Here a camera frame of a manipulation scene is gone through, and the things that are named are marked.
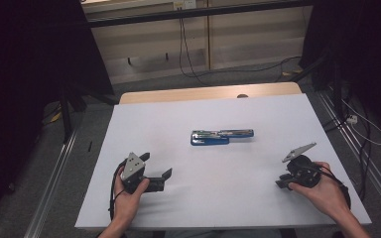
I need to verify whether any white floor cable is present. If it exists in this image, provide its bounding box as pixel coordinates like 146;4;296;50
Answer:
340;98;381;147

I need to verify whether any black horizontal bar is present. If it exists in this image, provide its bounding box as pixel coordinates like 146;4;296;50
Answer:
87;0;314;29

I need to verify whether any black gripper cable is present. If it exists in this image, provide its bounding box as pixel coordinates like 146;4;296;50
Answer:
312;164;352;210
107;159;127;221

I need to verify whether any black curtain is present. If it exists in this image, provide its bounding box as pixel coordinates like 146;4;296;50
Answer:
299;0;381;140
0;0;114;229

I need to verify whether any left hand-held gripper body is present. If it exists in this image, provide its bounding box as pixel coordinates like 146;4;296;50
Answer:
120;152;165;195

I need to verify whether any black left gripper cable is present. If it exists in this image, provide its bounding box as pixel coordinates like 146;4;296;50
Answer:
107;159;127;221

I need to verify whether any aluminium floor rail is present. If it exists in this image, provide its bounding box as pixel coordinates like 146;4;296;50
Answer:
24;127;79;238
317;90;381;226

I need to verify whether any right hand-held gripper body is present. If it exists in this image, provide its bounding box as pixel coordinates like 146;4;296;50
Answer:
282;142;321;188

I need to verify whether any white wall socket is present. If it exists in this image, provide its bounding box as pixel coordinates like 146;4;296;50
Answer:
173;0;197;10

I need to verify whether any black metal stand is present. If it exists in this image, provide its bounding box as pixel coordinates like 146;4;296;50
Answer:
59;87;87;144

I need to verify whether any person's left hand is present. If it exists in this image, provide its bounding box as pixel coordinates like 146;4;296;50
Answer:
112;178;151;229

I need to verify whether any blue stapler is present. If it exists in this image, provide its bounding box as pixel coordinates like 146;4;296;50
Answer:
190;128;255;147

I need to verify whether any white table sheet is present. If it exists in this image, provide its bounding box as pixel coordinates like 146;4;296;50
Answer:
74;93;372;230

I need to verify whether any black floor cable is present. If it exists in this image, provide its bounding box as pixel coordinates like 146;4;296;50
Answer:
321;98;373;202

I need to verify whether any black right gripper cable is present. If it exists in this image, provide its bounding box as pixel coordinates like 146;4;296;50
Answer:
312;164;352;210

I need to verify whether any black wall cable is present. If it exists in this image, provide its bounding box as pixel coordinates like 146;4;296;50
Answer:
178;9;212;87
180;9;303;80

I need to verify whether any person's grey clothing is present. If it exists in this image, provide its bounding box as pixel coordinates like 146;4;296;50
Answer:
163;228;283;238

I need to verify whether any person's right hand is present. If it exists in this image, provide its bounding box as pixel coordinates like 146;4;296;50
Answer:
288;162;351;221

